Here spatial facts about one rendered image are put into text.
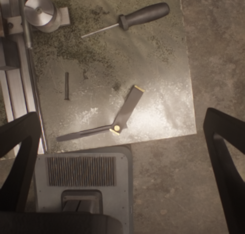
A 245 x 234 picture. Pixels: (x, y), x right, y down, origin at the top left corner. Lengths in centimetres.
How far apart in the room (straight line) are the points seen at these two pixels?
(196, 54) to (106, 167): 83
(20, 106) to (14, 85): 4
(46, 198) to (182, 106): 97
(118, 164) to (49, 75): 75
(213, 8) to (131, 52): 109
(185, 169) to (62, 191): 75
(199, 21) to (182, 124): 104
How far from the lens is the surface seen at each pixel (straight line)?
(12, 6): 50
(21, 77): 47
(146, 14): 44
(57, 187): 123
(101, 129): 45
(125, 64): 45
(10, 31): 46
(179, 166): 146
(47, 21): 39
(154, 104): 45
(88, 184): 119
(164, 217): 159
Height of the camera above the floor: 133
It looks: 84 degrees down
